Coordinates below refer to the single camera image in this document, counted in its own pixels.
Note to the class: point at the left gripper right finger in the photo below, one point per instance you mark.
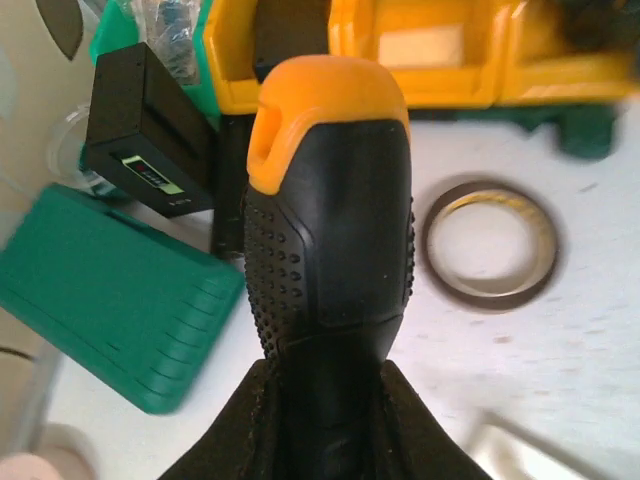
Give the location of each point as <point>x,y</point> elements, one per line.
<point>414,445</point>

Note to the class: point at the black battery charger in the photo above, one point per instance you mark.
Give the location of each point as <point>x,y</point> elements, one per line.
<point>146,136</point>

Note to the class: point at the green clamp tool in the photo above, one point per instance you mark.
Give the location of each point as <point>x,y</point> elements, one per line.
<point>583,131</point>

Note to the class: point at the black box in bin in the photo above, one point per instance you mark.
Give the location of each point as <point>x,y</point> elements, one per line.
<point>285,29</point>

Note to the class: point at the yellow storage bin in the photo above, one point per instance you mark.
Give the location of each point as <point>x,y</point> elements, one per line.
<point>541,67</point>
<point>244,40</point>
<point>442,54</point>

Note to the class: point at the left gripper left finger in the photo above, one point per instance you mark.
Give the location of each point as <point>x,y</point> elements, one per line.
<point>241,443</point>

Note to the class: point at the brown tape roll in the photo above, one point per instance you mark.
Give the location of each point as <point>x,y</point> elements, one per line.
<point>489,245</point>

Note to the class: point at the green plastic case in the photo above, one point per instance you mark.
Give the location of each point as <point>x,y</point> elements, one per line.
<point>135,307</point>

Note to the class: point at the black aluminium extrusion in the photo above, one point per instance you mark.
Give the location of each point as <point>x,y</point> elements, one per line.
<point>230,185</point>

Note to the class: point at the large black orange screwdriver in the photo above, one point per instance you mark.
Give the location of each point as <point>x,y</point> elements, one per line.
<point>329,250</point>

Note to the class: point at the white peg base plate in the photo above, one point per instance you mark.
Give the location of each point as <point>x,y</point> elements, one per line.
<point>506,450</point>

